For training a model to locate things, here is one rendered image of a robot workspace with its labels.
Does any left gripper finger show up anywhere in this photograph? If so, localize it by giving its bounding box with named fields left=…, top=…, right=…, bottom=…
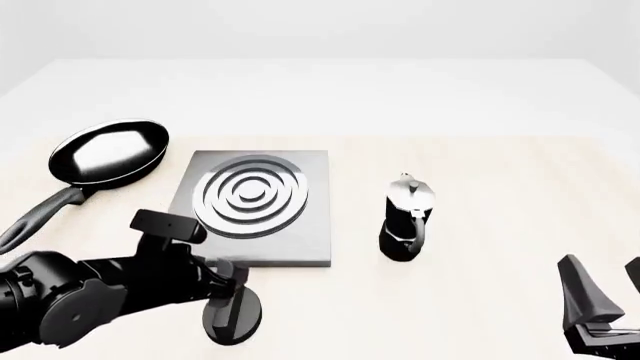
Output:
left=214, top=258, right=251, bottom=298
left=203, top=295, right=242, bottom=339

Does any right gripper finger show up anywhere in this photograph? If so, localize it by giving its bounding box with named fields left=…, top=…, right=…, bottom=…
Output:
left=556, top=253, right=627, bottom=332
left=624, top=255, right=640, bottom=298

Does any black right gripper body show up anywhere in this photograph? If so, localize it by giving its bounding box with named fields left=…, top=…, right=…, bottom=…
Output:
left=561, top=317, right=640, bottom=356

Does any flat grey stove plate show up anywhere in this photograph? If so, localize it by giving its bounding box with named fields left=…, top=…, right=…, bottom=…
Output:
left=167, top=149, right=333, bottom=269

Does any black frying pan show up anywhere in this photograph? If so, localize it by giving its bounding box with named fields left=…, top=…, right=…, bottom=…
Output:
left=0, top=118, right=171, bottom=257

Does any round black stove knob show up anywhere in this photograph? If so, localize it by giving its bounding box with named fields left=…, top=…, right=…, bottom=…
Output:
left=201, top=284, right=264, bottom=347

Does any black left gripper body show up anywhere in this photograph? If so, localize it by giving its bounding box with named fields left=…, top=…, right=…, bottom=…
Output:
left=185, top=245, right=225, bottom=303

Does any black and silver moka pot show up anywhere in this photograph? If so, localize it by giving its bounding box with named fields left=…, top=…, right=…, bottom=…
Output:
left=377, top=171, right=437, bottom=263

